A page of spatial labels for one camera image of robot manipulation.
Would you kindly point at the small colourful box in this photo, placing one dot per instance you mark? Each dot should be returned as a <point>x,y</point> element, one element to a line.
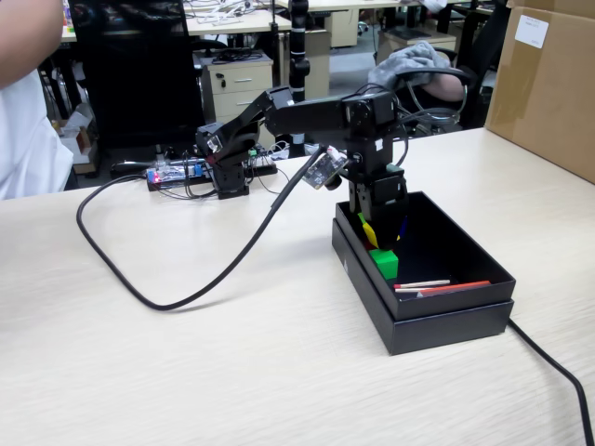
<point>70,16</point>

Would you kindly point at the black cardboard box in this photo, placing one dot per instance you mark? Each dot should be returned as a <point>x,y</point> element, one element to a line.
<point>455,232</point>

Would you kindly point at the wooden stick red tip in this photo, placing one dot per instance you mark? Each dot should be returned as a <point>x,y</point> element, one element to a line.
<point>408,291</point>
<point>423,283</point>

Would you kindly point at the large cardboard box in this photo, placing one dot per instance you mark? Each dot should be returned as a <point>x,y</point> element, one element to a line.
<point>544,93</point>

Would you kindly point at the person white shirt torso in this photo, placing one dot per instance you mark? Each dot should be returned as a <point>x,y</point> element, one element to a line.
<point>28,139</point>

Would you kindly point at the black jointed stand pole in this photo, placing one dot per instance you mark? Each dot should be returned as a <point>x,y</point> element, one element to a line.
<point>298,46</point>

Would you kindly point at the beige pedestal cabinet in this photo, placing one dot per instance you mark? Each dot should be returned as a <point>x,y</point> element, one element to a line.
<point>344,28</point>

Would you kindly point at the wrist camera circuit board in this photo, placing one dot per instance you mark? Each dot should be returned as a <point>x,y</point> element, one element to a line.
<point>323,169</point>

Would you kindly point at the beige side cabinet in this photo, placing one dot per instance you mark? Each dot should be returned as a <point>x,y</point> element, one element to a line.
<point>318,69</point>

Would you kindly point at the person bare forearm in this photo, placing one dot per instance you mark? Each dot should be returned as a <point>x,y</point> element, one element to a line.
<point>25,42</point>

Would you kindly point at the green wooden cube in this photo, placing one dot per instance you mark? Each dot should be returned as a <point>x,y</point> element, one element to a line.
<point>385,265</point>

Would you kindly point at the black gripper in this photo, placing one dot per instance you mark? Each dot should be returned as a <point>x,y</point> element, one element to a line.
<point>390,190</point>

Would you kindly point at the stack of small boxes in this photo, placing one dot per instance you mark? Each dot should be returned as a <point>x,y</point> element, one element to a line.
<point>81,139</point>

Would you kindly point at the long beige desk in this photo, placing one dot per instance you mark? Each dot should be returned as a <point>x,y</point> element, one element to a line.
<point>348,4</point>

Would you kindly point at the black open box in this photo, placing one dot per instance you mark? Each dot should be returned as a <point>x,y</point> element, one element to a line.
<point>441,332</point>

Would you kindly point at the pink seat cushion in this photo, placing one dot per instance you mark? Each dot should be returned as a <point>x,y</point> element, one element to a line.
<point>448,88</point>

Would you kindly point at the beige office desk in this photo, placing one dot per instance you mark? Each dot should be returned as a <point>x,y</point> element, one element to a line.
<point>246,27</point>

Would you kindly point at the beige desk with clutter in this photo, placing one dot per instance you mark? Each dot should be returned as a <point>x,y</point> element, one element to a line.
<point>69,35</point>

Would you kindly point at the thin black pole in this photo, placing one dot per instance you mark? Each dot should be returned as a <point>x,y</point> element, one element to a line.
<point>274,56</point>

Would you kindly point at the black office chair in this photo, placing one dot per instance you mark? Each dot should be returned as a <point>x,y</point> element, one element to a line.
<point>483,69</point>

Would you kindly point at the blue wooden cube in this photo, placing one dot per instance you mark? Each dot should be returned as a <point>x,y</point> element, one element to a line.
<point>403,228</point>

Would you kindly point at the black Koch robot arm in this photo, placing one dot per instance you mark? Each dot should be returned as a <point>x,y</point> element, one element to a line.
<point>307,114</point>

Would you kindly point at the motor controller board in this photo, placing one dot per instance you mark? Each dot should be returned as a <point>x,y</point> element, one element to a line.
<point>155,178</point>

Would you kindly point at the beige drawer cabinet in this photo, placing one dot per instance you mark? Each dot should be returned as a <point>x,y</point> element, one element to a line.
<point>241,93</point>

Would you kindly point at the yellow wooden cube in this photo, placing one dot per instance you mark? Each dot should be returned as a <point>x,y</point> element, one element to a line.
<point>370,234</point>

